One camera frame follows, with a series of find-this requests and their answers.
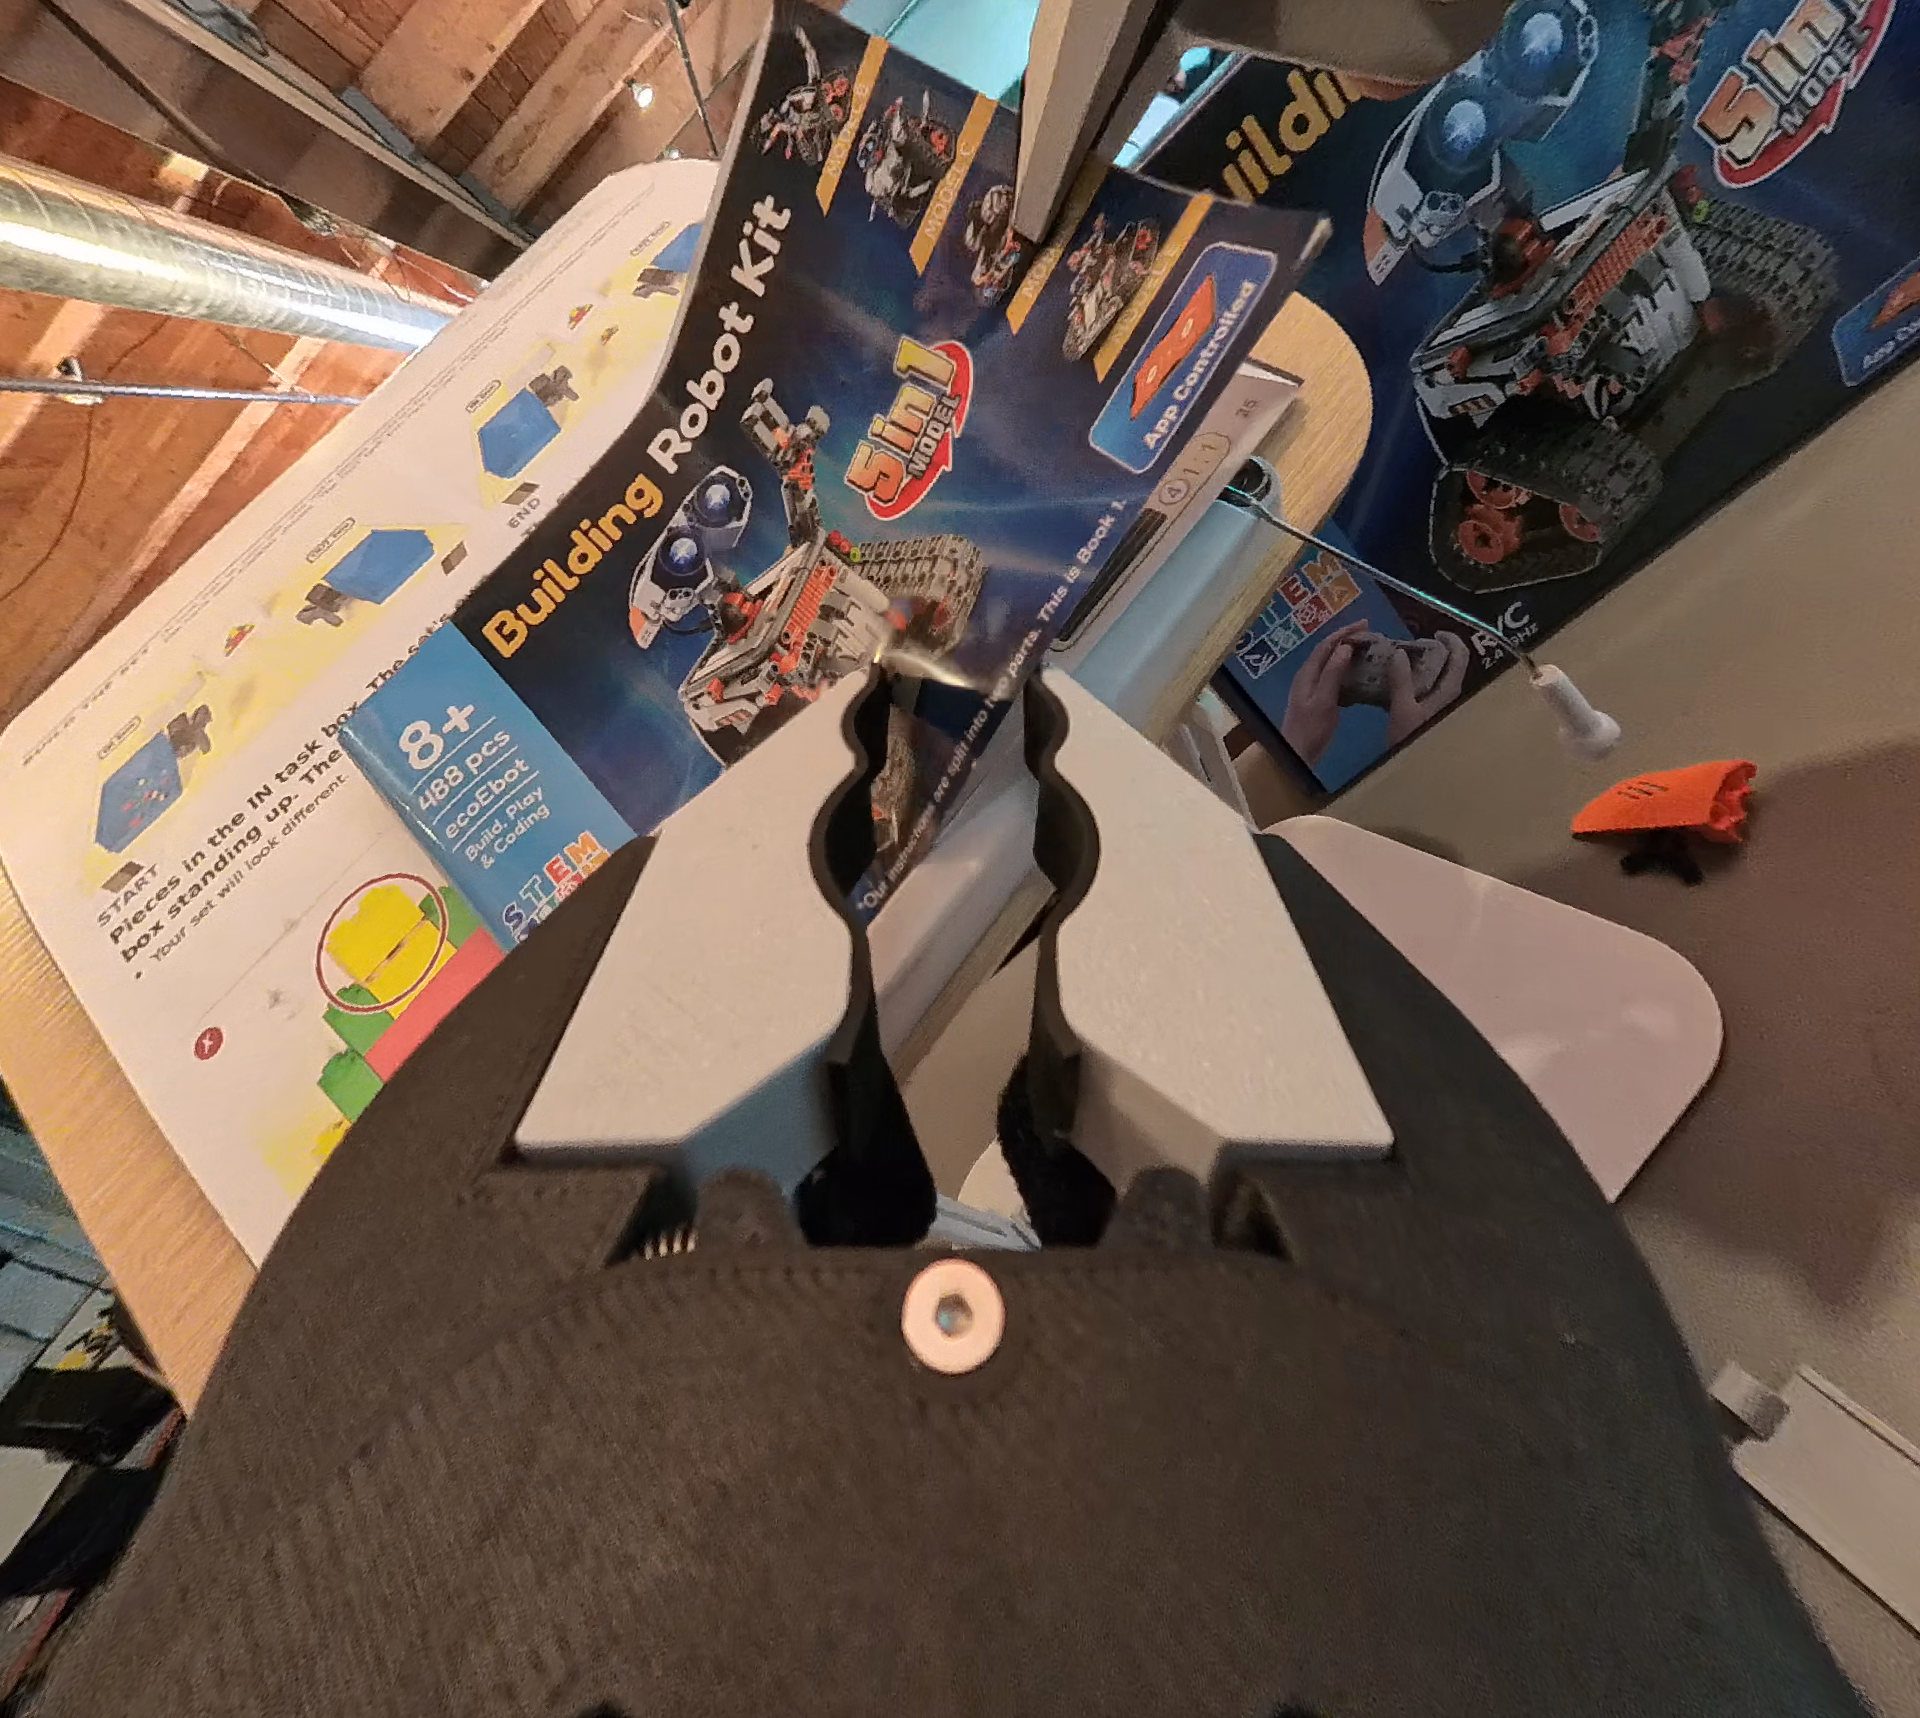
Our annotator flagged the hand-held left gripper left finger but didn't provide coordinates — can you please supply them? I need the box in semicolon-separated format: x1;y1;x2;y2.
509;668;888;1172

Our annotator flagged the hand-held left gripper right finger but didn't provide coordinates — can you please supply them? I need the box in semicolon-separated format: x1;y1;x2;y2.
1028;664;1397;1179

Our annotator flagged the building instruction booklet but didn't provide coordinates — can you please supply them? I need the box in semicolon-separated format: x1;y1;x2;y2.
338;0;1337;926

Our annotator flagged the white book stand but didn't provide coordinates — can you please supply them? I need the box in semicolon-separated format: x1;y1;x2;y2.
862;458;1728;1258

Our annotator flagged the orange toy cone part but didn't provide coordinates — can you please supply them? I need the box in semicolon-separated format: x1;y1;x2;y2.
1568;760;1759;847

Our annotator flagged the white printed task sheet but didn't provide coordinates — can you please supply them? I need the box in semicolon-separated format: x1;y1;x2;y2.
0;159;726;1248

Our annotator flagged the blue robot kit box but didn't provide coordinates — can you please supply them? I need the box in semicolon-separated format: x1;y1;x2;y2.
1132;0;1920;802

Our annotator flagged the wooden backboard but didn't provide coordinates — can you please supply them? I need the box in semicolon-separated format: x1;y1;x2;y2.
0;291;1377;1418

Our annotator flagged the pale grey toy panel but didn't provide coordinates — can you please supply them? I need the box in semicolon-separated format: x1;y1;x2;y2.
1710;1363;1920;1609

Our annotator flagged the silver air duct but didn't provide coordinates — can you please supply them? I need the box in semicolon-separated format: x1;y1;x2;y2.
0;155;470;358

